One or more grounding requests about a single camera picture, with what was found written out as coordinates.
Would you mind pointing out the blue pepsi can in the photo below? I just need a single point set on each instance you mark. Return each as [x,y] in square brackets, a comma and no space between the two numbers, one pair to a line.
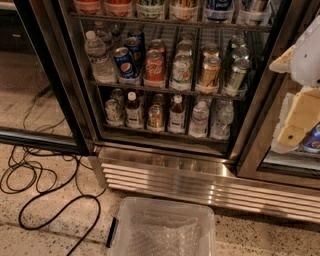
[127,70]
[135,47]

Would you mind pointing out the brown tea bottle right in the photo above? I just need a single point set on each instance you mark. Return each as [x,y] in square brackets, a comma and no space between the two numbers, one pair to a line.
[177,115]

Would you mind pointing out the blue can right compartment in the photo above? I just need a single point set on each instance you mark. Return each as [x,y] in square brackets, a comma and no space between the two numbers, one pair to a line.
[311,143]

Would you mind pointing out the water bottle bottom shelf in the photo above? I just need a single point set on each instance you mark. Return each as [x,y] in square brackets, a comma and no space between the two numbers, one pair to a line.
[199,120]

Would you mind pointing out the water bottle bottom right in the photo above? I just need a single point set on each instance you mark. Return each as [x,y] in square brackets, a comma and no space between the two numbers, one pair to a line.
[220,128]

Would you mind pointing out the bubble wrap sheet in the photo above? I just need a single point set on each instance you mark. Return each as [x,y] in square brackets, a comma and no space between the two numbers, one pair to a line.
[160,236]

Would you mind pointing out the red coca-cola can middle shelf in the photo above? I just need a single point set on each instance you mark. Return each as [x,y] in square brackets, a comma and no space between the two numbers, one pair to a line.
[154,69]

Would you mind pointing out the orange gold soda can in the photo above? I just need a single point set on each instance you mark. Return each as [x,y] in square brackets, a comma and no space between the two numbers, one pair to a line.
[208,80]

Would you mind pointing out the stainless steel fridge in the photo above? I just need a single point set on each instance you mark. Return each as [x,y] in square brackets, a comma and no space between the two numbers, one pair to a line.
[241,172]

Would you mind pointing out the brown tea bottle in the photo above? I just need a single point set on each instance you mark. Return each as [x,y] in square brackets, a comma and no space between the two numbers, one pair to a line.
[134,111]
[177,115]

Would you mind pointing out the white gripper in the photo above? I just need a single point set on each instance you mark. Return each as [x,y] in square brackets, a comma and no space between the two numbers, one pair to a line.
[307,60]

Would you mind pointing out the gold can bottom shelf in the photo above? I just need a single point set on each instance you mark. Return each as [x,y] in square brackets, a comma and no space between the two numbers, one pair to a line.
[155,118]

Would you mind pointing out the open fridge glass door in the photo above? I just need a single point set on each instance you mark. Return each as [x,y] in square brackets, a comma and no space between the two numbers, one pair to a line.
[41,104]

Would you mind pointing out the brown tea bottle left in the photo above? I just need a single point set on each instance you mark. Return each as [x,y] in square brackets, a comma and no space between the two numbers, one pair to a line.
[134,111]

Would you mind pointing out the silver can bottom left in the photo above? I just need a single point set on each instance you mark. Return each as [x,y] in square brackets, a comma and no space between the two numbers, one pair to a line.
[114,114]

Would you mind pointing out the blue pepsi can front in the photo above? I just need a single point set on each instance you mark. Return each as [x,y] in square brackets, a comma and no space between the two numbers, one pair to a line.
[127,70]

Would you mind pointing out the clear plastic bin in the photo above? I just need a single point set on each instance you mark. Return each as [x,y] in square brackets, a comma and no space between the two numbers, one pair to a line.
[121,228]

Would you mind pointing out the clear water bottle front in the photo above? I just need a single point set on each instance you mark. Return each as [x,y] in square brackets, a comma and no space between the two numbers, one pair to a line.
[99,58]

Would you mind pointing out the blue pepsi can behind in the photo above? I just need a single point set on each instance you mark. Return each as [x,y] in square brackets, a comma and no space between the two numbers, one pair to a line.
[135,47]

